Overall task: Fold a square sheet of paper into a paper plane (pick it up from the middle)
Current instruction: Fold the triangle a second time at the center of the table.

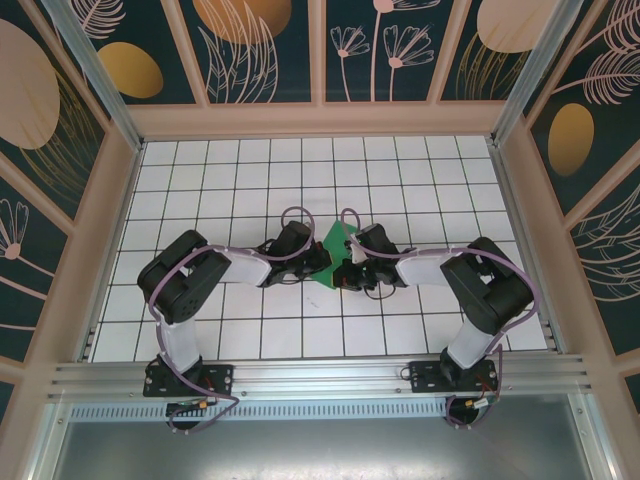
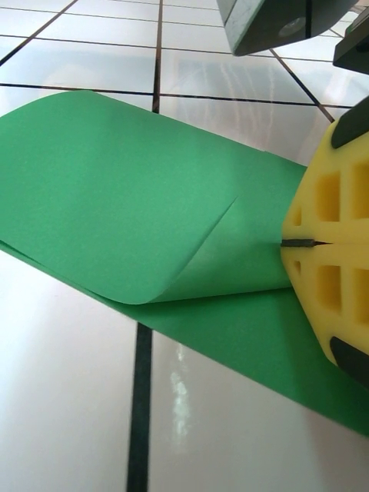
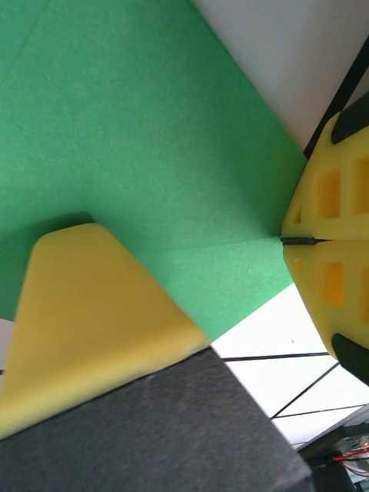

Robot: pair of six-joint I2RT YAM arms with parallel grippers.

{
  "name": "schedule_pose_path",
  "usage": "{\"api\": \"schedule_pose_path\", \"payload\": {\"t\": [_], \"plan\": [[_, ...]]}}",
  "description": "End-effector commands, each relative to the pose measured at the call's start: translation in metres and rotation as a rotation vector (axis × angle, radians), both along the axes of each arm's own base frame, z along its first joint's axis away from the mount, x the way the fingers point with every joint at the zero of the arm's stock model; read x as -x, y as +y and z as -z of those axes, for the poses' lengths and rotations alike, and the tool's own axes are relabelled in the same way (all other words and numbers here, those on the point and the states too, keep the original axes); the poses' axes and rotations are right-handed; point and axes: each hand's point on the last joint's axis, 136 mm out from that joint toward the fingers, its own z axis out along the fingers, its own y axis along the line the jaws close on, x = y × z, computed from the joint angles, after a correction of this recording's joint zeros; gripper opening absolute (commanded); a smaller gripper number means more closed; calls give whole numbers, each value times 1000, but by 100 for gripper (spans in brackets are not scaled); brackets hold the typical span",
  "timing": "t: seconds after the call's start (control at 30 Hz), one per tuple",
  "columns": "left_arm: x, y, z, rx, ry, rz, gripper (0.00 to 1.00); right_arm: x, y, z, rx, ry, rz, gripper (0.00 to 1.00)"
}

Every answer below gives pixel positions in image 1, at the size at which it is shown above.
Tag green paper sheet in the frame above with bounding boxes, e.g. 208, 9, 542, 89
310, 219, 352, 293

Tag aluminium side rail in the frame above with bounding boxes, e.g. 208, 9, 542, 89
485, 137, 566, 356
74, 141, 147, 364

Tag aluminium mounting rail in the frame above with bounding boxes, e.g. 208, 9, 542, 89
48, 353, 597, 402

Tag aluminium corner post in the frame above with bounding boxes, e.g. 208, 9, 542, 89
39, 0, 146, 154
491, 0, 585, 149

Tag grey metal sheet panel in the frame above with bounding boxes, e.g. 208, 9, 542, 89
47, 418, 599, 480

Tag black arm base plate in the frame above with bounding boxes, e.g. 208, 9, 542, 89
143, 363, 236, 399
408, 359, 502, 394

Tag slotted grey cable duct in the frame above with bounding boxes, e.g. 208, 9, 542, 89
68, 398, 451, 422

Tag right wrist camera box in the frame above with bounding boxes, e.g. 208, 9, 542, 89
346, 231, 369, 265

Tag purple camera cable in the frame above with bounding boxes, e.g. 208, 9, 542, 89
148, 206, 316, 437
341, 207, 544, 431

